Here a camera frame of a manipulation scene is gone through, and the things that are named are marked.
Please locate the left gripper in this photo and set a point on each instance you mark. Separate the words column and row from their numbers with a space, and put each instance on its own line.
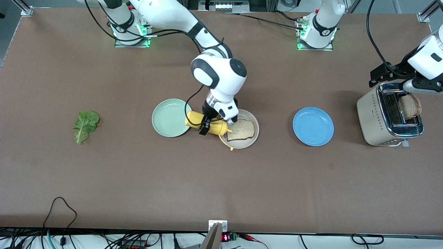
column 390, row 70

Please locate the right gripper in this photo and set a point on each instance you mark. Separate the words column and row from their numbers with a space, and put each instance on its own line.
column 208, row 111

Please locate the yellow squeeze bottle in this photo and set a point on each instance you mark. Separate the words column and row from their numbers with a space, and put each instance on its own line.
column 193, row 119

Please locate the bread slice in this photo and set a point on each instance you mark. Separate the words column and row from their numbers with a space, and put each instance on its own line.
column 242, row 130
column 410, row 107

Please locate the green lettuce leaf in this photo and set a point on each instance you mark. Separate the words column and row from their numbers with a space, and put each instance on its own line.
column 84, row 124

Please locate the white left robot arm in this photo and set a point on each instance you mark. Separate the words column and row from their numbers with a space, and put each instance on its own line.
column 325, row 20

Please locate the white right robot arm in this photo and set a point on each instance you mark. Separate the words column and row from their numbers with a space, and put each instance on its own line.
column 166, row 14

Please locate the light green plate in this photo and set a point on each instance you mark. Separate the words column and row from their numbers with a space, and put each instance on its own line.
column 169, row 117

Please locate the beige plate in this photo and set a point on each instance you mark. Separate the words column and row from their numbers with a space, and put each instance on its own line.
column 247, row 144

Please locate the blue plate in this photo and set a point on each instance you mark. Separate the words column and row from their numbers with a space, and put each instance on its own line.
column 313, row 126

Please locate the beige chrome toaster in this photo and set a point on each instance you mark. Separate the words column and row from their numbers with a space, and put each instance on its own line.
column 372, row 117

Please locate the red digit display module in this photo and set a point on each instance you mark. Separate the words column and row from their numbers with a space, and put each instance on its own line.
column 225, row 238

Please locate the grey metal bar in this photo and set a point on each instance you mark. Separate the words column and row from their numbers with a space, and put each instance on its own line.
column 211, row 240

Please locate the grey equipment box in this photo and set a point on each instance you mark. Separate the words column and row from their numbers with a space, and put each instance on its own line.
column 221, row 6

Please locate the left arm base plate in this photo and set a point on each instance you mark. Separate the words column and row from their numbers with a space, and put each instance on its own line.
column 328, row 48

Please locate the aluminium corner bracket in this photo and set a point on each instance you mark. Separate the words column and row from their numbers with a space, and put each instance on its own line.
column 27, row 11
column 423, row 18

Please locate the silver mounting bracket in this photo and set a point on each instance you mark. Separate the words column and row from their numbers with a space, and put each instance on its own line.
column 223, row 224

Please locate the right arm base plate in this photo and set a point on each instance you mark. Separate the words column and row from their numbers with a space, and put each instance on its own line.
column 131, row 46

